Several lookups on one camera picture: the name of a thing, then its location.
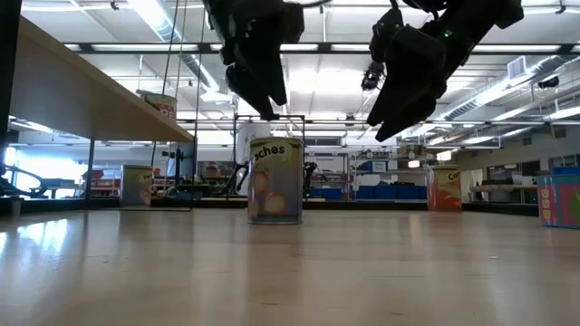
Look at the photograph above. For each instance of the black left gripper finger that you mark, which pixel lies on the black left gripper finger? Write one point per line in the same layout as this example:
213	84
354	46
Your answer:
267	72
247	90

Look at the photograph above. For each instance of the long ceiling light fixture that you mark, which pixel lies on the long ceiling light fixture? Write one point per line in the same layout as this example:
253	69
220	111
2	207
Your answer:
136	47

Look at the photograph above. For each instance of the row of blue bins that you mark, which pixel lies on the row of blue bins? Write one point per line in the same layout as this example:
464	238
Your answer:
389	192

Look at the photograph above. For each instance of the red storage rack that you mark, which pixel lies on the red storage rack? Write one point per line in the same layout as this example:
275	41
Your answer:
102	183

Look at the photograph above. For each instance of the black ceiling-hung device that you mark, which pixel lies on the black ceiling-hung device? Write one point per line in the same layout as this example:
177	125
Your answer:
370	79

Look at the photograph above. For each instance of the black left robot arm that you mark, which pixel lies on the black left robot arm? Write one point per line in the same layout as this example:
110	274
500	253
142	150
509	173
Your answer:
9	68

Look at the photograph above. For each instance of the black ceiling dome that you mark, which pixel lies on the black ceiling dome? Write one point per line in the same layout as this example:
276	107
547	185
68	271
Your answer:
549	83

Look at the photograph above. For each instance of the black background robot arm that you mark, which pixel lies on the black background robot arm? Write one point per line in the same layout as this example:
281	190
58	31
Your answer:
239	176
309	174

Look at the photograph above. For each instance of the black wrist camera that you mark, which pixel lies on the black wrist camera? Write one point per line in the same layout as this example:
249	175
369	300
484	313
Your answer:
385	38
294	22

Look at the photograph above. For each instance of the wooden shelf black metal legs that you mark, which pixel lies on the wooden shelf black metal legs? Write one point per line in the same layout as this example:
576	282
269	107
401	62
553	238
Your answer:
68	90

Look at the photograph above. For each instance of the silver air duct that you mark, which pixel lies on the silver air duct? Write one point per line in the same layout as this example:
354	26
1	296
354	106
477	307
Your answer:
498	88

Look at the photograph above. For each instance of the corn can orange label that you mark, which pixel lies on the corn can orange label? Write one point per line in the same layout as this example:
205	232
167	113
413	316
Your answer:
444	190

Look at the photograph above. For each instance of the wooden background table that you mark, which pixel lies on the wooden background table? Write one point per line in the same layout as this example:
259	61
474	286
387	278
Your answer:
498	187

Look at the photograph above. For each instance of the tin can red label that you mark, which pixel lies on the tin can red label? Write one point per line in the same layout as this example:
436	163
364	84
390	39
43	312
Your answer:
163	106

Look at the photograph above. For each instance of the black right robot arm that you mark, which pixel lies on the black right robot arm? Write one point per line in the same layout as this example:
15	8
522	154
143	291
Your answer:
507	11

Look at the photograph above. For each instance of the black aluminium table frame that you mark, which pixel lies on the black aluminium table frame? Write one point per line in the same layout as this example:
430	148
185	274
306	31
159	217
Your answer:
362	206

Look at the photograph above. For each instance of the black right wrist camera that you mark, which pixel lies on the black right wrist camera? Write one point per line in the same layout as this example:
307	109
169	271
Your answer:
385	38

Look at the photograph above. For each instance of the blue storage bin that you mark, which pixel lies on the blue storage bin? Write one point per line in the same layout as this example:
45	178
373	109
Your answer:
328	194

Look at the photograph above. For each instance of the blue white box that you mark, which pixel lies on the blue white box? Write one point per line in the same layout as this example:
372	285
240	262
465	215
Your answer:
374	166

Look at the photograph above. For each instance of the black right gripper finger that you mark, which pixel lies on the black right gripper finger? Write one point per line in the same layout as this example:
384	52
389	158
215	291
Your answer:
408	120
417	72

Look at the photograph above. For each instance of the peaches can purple label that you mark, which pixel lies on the peaches can purple label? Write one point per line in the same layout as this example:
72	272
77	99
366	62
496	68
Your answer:
275	181

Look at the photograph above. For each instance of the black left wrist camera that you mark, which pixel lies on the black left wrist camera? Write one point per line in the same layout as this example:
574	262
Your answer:
294	22

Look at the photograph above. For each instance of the silver ceiling pipe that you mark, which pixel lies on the silver ceiling pipe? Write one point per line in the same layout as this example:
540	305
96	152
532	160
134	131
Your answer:
154	18

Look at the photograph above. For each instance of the tin can yellowish label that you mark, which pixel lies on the tin can yellowish label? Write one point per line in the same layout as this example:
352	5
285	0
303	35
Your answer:
136	185

